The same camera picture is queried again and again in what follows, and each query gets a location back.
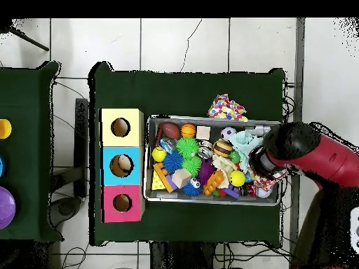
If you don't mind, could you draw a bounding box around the blue spiky rubber ball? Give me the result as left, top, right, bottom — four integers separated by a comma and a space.
162, 151, 184, 173

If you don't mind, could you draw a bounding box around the green spiky rubber ball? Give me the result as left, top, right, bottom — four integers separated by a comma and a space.
175, 137, 200, 159
181, 155, 203, 177

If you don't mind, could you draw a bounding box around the plain wooden block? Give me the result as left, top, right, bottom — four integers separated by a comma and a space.
196, 125, 211, 140
171, 168, 192, 189

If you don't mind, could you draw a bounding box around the colourful polka dot cloth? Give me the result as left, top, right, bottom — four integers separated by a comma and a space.
207, 93, 249, 122
252, 167, 288, 192

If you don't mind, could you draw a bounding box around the mint green waffle cloth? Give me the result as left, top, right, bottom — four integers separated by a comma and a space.
229, 130, 266, 173

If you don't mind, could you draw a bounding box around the wooden box with three holes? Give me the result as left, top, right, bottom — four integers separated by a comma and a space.
99, 108, 145, 223

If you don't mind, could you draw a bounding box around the small orange basketball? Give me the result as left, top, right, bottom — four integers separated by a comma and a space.
180, 123, 197, 139

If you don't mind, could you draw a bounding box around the small brown football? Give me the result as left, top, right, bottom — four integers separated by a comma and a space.
159, 121, 182, 140

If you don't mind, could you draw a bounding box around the yellow ball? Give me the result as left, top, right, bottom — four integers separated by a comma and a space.
151, 146, 168, 163

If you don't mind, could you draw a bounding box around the plush burger toy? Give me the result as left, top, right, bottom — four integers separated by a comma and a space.
212, 139, 234, 158

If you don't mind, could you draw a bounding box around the small soccer ball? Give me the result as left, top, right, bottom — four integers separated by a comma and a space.
220, 126, 237, 142

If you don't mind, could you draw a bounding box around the dark green tablecloth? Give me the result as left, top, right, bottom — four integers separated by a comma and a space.
88, 61, 287, 247
0, 61, 64, 243

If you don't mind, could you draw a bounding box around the yellow plastic bowl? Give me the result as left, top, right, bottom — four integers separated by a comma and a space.
0, 118, 13, 139

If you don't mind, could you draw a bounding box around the purple plastic bowl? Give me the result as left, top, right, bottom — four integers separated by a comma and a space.
0, 186, 16, 230

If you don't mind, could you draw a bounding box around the black tripod leg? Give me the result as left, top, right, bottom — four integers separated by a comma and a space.
0, 19, 50, 52

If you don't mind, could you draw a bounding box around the shallow wire mesh bin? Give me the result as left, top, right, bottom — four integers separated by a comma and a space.
142, 114, 283, 207

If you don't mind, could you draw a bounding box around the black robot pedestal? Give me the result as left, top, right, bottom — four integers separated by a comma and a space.
149, 241, 217, 269

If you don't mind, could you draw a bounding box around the grey floor cable cover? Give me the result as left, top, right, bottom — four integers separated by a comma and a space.
288, 18, 306, 269

